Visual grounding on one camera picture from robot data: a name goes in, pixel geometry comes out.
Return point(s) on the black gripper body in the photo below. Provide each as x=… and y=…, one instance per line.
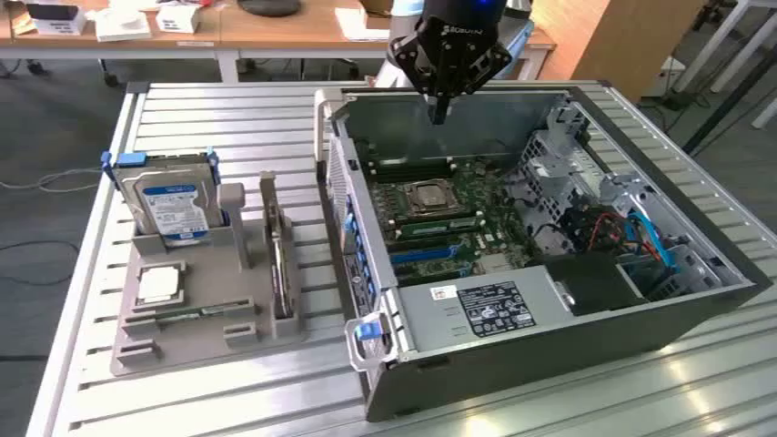
x=461, y=45

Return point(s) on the nvidia graphics card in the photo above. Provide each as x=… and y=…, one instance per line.
x=277, y=255

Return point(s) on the white paper stack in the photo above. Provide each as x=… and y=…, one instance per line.
x=361, y=25

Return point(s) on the wooden desk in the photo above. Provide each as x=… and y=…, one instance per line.
x=291, y=32
x=79, y=41

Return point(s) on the wooden cabinet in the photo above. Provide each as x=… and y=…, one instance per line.
x=631, y=41

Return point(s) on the black round monitor foot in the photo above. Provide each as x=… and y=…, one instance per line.
x=269, y=7

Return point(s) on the metal drive cage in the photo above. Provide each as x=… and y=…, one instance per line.
x=555, y=177

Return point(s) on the CPU socket with CPU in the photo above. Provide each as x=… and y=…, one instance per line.
x=433, y=198

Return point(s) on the green motherboard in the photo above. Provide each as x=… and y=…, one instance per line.
x=492, y=214

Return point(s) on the small white labelled box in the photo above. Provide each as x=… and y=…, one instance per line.
x=178, y=19

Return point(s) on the blue expansion slot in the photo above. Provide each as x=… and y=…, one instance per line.
x=425, y=257

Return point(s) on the small silver heatsink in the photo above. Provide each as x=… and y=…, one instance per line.
x=500, y=263

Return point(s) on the white flat carton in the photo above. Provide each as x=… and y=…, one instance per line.
x=122, y=25

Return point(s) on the hard disk with blue caddy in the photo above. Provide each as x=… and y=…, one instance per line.
x=172, y=205

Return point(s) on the grey power supply unit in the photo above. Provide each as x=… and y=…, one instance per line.
x=480, y=305

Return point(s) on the metal disk bay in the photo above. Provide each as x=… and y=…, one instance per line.
x=685, y=273

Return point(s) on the white box with black tablet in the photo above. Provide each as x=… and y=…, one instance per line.
x=58, y=20

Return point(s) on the blue case latch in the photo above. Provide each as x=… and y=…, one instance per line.
x=365, y=331

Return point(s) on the silver spare CPU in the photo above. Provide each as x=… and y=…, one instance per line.
x=159, y=286

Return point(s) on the green spare RAM stick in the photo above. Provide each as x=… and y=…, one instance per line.
x=188, y=314

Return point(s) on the black open PC case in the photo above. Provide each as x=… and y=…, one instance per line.
x=547, y=364

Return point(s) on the grey printed parts rack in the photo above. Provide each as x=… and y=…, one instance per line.
x=212, y=337

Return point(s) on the white table frame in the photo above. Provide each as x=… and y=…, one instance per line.
x=749, y=41

